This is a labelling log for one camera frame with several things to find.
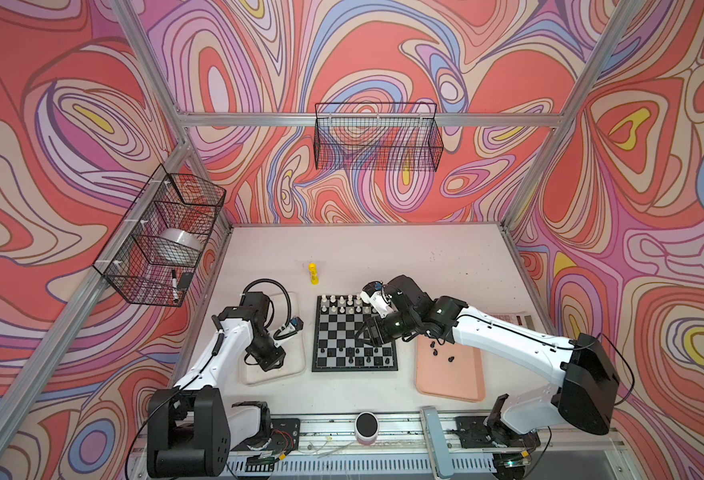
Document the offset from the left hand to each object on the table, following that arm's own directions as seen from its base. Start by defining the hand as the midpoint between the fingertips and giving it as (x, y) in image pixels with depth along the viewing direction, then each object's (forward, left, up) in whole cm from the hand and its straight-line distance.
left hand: (276, 355), depth 83 cm
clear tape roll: (+19, +21, +28) cm, 40 cm away
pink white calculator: (+11, -74, -1) cm, 75 cm away
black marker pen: (+9, +22, +22) cm, 32 cm away
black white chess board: (+3, -17, -2) cm, 17 cm away
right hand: (-1, -25, +10) cm, 27 cm away
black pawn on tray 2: (+2, -46, -3) cm, 46 cm away
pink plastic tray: (-3, -49, -4) cm, 50 cm away
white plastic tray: (+7, -4, +15) cm, 17 cm away
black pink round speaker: (-18, -25, +1) cm, 31 cm away
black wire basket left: (+15, +25, +29) cm, 42 cm away
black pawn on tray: (+4, -46, -3) cm, 46 cm away
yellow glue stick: (+27, -8, -1) cm, 28 cm away
